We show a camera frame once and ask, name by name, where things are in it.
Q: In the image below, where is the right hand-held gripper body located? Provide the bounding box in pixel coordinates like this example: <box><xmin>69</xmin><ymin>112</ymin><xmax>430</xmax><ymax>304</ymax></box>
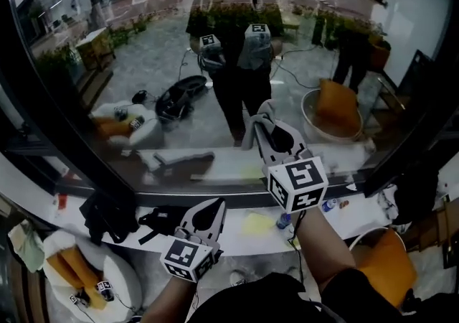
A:
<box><xmin>262</xmin><ymin>154</ymin><xmax>329</xmax><ymax>215</ymax></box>

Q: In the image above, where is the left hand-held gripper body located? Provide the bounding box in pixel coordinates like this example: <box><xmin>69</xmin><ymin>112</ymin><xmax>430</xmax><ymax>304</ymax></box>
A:
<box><xmin>158</xmin><ymin>229</ymin><xmax>224</xmax><ymax>284</ymax></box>

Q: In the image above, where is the grey knitted cloth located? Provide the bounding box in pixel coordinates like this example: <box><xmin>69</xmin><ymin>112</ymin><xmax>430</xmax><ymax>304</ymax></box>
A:
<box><xmin>240</xmin><ymin>98</ymin><xmax>279</xmax><ymax>152</ymax></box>

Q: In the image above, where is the large glass window pane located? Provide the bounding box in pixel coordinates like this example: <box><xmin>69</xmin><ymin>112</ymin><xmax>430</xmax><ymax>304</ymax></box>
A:
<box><xmin>9</xmin><ymin>0</ymin><xmax>455</xmax><ymax>196</ymax></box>

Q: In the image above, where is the person's right forearm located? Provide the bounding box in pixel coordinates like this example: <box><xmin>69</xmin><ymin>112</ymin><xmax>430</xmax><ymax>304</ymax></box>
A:
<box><xmin>292</xmin><ymin>208</ymin><xmax>358</xmax><ymax>294</ymax></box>

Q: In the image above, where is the person's left forearm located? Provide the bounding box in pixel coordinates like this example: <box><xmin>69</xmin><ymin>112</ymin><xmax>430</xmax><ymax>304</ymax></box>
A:
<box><xmin>139</xmin><ymin>276</ymin><xmax>199</xmax><ymax>323</ymax></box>

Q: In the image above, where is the yellow cloth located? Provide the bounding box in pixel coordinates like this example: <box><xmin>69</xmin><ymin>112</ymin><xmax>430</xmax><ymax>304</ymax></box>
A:
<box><xmin>242</xmin><ymin>212</ymin><xmax>279</xmax><ymax>238</ymax></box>

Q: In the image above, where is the pale green cloth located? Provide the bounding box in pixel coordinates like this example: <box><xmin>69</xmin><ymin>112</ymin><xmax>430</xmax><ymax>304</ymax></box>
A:
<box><xmin>7</xmin><ymin>220</ymin><xmax>46</xmax><ymax>274</ymax></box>

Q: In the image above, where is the blue-tinted plastic water bottle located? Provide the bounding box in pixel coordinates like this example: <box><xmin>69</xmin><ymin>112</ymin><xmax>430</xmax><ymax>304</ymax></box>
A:
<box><xmin>275</xmin><ymin>212</ymin><xmax>293</xmax><ymax>230</ymax></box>

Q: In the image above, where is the person's left white shoe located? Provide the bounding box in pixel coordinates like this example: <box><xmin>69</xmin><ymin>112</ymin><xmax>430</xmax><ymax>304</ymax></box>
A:
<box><xmin>229</xmin><ymin>269</ymin><xmax>249</xmax><ymax>287</ymax></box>

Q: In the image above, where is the white fluffy armchair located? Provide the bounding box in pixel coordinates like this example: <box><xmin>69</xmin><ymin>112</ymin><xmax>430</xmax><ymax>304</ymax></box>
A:
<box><xmin>42</xmin><ymin>230</ymin><xmax>143</xmax><ymax>319</ymax></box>

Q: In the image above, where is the white window ledge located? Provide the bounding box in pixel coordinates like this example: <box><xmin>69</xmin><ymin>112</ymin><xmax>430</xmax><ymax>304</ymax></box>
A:
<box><xmin>0</xmin><ymin>152</ymin><xmax>449</xmax><ymax>258</ymax></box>

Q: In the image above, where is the round white-rimmed chair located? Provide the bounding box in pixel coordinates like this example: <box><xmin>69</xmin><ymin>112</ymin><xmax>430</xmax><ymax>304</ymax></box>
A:
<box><xmin>349</xmin><ymin>226</ymin><xmax>419</xmax><ymax>310</ymax></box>

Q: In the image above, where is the person's black clothing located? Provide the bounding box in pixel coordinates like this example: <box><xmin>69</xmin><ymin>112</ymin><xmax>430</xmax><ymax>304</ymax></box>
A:
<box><xmin>191</xmin><ymin>267</ymin><xmax>406</xmax><ymax>323</ymax></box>

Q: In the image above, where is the black backpack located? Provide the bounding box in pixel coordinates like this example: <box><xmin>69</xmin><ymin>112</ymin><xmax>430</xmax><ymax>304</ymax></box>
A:
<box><xmin>390</xmin><ymin>163</ymin><xmax>443</xmax><ymax>226</ymax></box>

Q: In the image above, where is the large orange cushion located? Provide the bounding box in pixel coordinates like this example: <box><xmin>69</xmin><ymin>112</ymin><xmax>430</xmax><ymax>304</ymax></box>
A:
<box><xmin>358</xmin><ymin>230</ymin><xmax>419</xmax><ymax>309</ymax></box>

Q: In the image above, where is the brown wooden chair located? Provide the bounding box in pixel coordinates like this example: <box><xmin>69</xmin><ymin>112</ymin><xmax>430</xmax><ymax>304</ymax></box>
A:
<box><xmin>404</xmin><ymin>199</ymin><xmax>459</xmax><ymax>271</ymax></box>

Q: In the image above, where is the black strap bag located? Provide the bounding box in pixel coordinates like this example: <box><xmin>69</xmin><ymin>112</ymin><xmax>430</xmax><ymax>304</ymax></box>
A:
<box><xmin>138</xmin><ymin>205</ymin><xmax>191</xmax><ymax>245</ymax></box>

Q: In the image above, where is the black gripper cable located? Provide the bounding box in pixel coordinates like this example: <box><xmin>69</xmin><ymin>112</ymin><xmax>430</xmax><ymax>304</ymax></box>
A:
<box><xmin>286</xmin><ymin>210</ymin><xmax>306</xmax><ymax>286</ymax></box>

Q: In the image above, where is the dark metal window frame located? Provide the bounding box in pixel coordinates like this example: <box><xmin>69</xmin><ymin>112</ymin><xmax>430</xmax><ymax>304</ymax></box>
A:
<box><xmin>0</xmin><ymin>0</ymin><xmax>459</xmax><ymax>210</ymax></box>

